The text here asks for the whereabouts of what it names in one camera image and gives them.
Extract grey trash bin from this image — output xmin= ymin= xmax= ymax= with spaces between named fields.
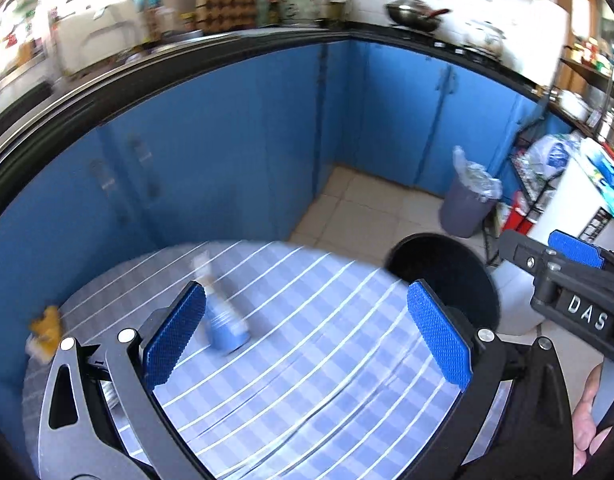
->
xmin=439 ymin=172 xmax=492 ymax=238

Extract black wire floor rack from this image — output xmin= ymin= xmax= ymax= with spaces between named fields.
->
xmin=482 ymin=125 xmax=562 ymax=266

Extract yellow crumpled wrapper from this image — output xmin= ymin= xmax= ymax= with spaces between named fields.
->
xmin=27 ymin=305 xmax=65 ymax=363

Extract row of condiment jars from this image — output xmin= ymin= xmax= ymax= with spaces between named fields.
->
xmin=572 ymin=37 xmax=614 ymax=86

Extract pale green kettle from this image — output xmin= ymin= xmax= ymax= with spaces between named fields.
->
xmin=281 ymin=0 xmax=322 ymax=26

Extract blue and white bottle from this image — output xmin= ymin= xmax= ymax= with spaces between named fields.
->
xmin=192 ymin=255 xmax=251 ymax=356

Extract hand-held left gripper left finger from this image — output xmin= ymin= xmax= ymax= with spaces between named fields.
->
xmin=37 ymin=280 xmax=208 ymax=480

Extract black round stool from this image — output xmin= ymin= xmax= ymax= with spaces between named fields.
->
xmin=384 ymin=232 xmax=502 ymax=333

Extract round table with striped cloth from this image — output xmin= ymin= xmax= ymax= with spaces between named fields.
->
xmin=22 ymin=240 xmax=502 ymax=480

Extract steel wok with lid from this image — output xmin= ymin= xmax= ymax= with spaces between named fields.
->
xmin=385 ymin=0 xmax=452 ymax=31

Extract white ceramic pot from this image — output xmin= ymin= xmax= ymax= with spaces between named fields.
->
xmin=462 ymin=19 xmax=505 ymax=56

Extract white floor appliance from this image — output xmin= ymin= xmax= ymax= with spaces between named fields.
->
xmin=492 ymin=155 xmax=614 ymax=336

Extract small white pot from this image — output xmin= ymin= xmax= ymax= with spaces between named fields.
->
xmin=559 ymin=89 xmax=590 ymax=121

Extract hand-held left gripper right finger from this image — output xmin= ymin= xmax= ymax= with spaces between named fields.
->
xmin=406 ymin=280 xmax=575 ymax=480

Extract blue kitchen base cabinets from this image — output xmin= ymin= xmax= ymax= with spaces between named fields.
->
xmin=0 ymin=40 xmax=572 ymax=411

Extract person's right hand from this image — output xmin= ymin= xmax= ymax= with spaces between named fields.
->
xmin=571 ymin=362 xmax=612 ymax=476

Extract white splash guard panel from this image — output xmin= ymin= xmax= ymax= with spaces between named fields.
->
xmin=507 ymin=0 xmax=570 ymax=88

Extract black kitchen countertop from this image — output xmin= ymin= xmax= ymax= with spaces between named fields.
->
xmin=0 ymin=27 xmax=602 ymax=231

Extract black metal shelf rack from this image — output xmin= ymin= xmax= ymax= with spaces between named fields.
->
xmin=512 ymin=55 xmax=614 ymax=146

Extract black gas stove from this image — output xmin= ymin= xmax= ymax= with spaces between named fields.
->
xmin=387 ymin=22 xmax=508 ymax=63

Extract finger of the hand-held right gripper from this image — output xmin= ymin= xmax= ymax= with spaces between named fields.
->
xmin=498 ymin=230 xmax=562 ymax=283
xmin=547 ymin=230 xmax=614 ymax=281

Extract blue snack packets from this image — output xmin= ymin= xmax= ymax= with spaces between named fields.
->
xmin=579 ymin=137 xmax=614 ymax=221

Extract blue white plastic bag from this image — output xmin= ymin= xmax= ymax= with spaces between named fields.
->
xmin=527 ymin=132 xmax=582 ymax=178

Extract clear plastic bin liner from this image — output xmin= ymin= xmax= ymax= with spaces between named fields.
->
xmin=452 ymin=145 xmax=504 ymax=201

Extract white wall-mounted box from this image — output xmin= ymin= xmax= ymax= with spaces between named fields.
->
xmin=571 ymin=0 xmax=592 ymax=43

